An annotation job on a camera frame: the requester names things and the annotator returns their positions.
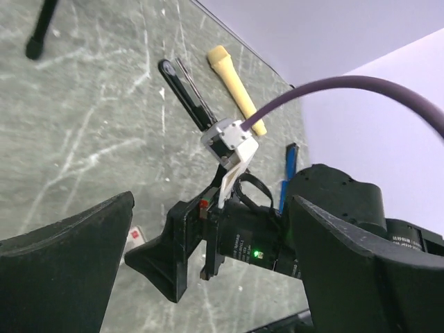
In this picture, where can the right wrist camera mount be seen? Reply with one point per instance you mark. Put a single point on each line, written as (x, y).
(233, 149)

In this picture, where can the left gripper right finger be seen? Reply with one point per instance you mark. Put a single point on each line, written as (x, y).
(356, 281)

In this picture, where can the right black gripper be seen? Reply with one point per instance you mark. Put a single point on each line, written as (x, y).
(235, 231)

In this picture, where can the small staple box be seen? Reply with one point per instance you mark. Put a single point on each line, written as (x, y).
(134, 239)

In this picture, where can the black stapler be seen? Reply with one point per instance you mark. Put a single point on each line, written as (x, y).
(181, 83)

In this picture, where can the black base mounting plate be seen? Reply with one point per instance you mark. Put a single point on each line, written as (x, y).
(300, 322)

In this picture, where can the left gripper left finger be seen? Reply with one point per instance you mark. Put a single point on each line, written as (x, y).
(59, 278)

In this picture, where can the beige toy microphone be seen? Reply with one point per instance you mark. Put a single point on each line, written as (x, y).
(221, 62)

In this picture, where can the black perforated music stand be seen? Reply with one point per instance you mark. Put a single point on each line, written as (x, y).
(35, 44)

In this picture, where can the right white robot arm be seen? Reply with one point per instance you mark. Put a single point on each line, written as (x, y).
(334, 191)

